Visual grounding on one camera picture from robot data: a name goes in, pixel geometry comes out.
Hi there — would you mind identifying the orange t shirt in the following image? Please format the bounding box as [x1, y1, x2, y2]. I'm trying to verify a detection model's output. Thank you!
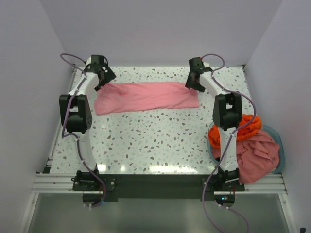
[208, 114, 262, 149]

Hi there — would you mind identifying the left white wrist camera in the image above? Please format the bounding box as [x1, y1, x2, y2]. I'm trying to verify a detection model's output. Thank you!
[85, 56, 92, 67]

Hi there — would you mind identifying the teal plastic basket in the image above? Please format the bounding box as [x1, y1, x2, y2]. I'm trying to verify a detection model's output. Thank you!
[207, 122, 283, 175]

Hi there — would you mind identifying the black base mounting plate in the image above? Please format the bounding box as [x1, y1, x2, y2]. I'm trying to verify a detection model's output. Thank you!
[71, 171, 245, 203]

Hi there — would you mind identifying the salmon pink t shirt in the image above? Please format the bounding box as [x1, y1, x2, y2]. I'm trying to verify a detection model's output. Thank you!
[212, 131, 280, 184]

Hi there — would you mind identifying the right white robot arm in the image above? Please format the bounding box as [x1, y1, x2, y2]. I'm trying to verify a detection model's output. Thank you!
[185, 57, 242, 192]

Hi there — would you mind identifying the light pink t shirt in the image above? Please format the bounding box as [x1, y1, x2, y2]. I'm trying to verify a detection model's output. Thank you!
[94, 82, 199, 115]

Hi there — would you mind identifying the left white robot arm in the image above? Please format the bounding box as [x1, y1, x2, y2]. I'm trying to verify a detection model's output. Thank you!
[59, 53, 116, 194]

